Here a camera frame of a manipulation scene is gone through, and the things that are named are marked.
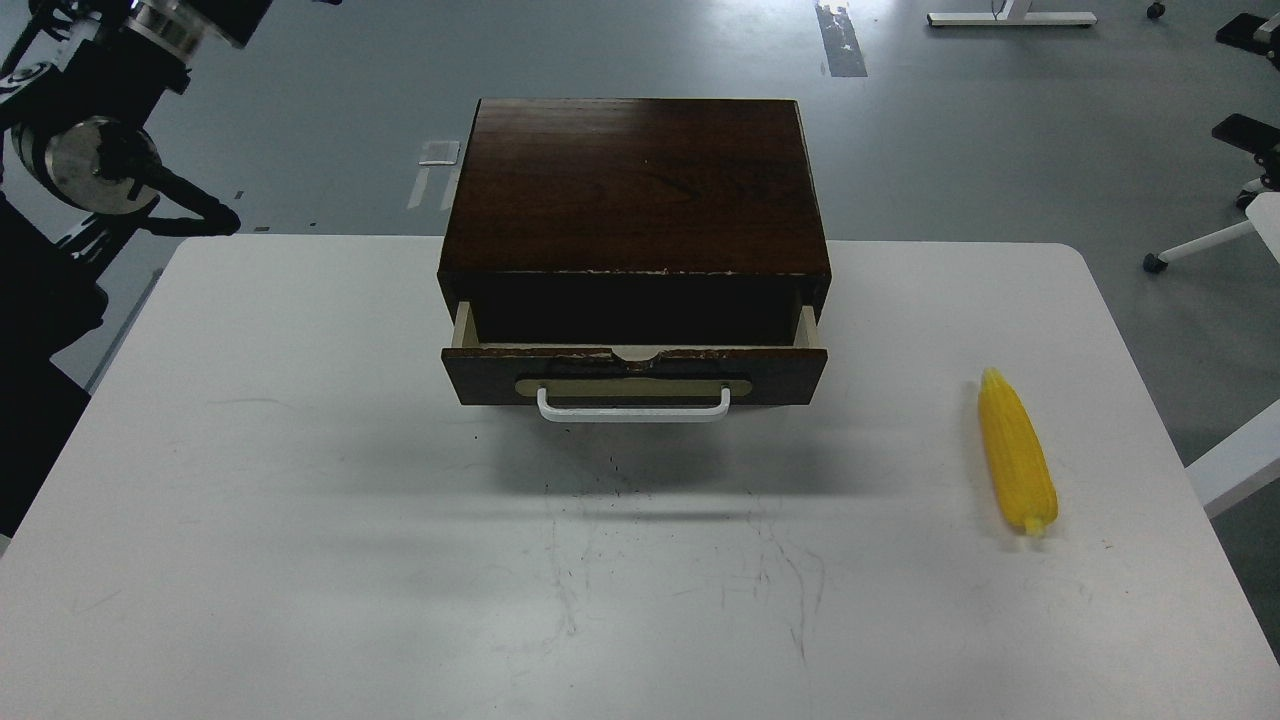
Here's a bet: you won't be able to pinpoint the white table leg base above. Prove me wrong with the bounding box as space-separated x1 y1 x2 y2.
925 1 1098 28

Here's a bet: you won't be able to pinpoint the dark wooden drawer cabinet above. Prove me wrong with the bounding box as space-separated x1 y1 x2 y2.
436 97 833 346

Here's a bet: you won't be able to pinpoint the grey floor tape strip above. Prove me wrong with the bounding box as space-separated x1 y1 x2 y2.
814 1 868 79

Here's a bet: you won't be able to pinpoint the white side table edge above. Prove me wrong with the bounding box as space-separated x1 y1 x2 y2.
1187 402 1279 519

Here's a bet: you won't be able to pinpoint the yellow corn cob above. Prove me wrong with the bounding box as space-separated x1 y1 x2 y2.
978 366 1059 537

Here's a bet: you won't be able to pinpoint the white office chair base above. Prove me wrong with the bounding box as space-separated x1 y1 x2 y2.
1140 179 1279 274

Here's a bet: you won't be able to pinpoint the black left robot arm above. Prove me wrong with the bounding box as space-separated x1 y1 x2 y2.
3 1 269 360

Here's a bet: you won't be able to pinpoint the wooden drawer with white handle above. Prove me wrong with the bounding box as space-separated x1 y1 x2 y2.
442 302 829 424

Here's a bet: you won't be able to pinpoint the white floor tape marks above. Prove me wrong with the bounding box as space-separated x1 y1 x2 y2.
404 138 462 210

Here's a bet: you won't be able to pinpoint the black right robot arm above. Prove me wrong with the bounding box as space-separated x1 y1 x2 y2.
1211 12 1279 210

